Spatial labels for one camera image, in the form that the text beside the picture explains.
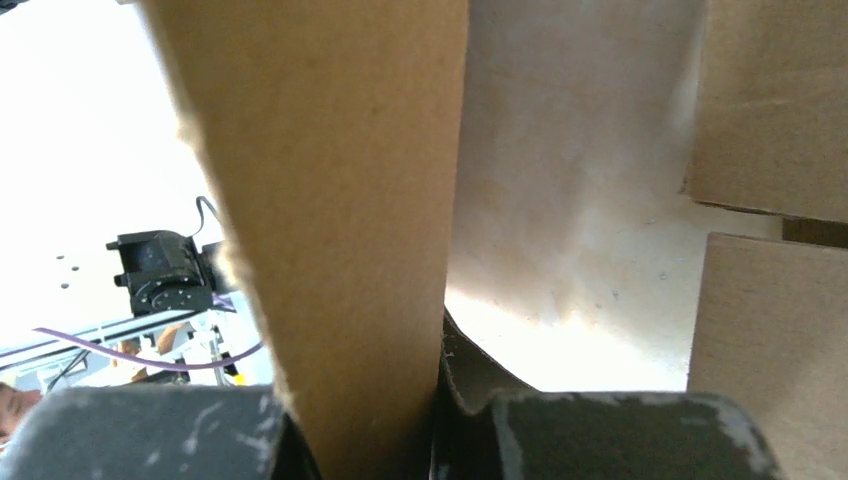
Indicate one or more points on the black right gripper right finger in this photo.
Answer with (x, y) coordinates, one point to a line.
(492, 425)

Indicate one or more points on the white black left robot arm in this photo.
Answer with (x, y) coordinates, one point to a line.
(163, 270)

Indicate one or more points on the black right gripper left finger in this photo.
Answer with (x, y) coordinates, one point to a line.
(159, 432)

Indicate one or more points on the cardboard box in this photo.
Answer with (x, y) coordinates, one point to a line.
(605, 196)

